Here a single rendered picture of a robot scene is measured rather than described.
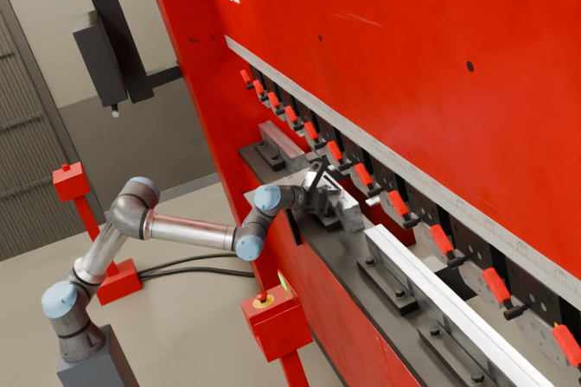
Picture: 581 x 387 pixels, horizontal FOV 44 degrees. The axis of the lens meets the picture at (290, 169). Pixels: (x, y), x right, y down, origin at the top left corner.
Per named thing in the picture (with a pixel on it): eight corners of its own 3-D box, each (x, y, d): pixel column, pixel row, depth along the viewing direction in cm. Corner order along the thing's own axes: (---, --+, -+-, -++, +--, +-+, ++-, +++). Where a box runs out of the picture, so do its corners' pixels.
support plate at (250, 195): (244, 196, 263) (243, 193, 263) (309, 169, 268) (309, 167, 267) (257, 214, 247) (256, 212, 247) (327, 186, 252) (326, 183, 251)
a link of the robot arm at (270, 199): (247, 199, 222) (260, 178, 218) (273, 199, 230) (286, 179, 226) (260, 217, 218) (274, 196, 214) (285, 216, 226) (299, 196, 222)
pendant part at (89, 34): (101, 85, 368) (73, 16, 353) (124, 76, 369) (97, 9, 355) (103, 108, 327) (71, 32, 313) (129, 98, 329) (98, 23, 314)
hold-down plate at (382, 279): (358, 268, 222) (355, 259, 221) (373, 261, 223) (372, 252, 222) (401, 317, 196) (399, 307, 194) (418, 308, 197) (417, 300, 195)
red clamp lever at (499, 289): (481, 270, 130) (509, 320, 126) (500, 262, 131) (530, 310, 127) (478, 274, 132) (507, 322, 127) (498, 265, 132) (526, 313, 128)
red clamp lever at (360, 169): (353, 164, 184) (370, 196, 180) (367, 159, 184) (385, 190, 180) (352, 168, 185) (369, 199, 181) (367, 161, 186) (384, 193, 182)
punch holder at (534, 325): (516, 328, 135) (502, 256, 129) (554, 310, 137) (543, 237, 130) (568, 375, 122) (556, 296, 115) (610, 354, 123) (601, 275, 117)
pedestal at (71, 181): (98, 289, 438) (42, 169, 404) (138, 273, 442) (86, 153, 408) (101, 306, 420) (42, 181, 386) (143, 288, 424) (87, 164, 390)
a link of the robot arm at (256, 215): (234, 238, 222) (252, 213, 217) (242, 219, 232) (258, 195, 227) (257, 251, 223) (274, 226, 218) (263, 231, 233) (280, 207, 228)
